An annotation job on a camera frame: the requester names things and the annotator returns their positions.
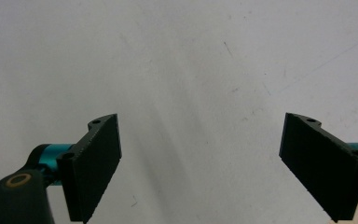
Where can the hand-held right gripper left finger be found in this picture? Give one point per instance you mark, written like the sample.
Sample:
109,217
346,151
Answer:
90,168

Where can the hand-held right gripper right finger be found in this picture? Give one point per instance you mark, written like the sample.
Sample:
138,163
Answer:
323,168

